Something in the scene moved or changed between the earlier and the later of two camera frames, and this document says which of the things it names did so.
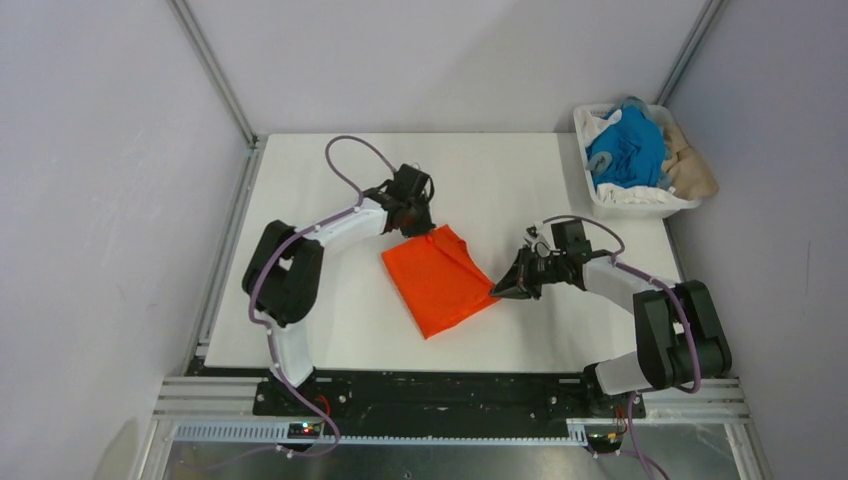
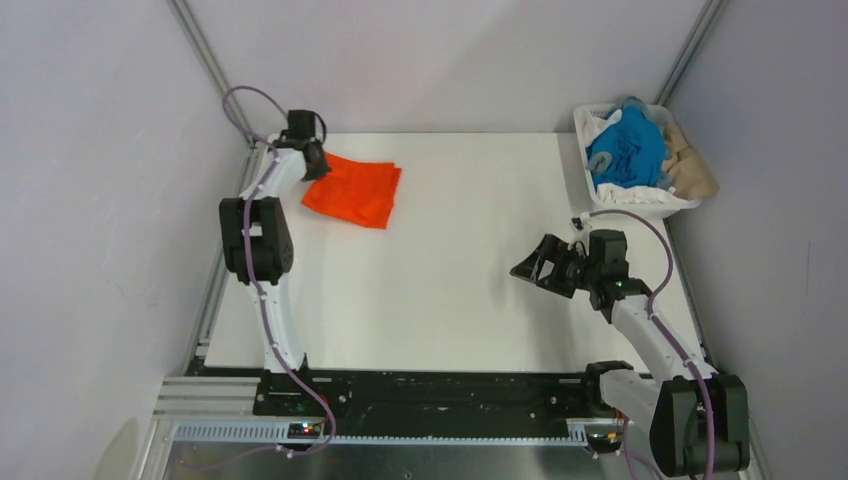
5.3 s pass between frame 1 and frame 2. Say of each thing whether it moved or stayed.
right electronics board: stayed
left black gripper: moved
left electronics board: stayed
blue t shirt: stayed
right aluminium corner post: stayed
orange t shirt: moved
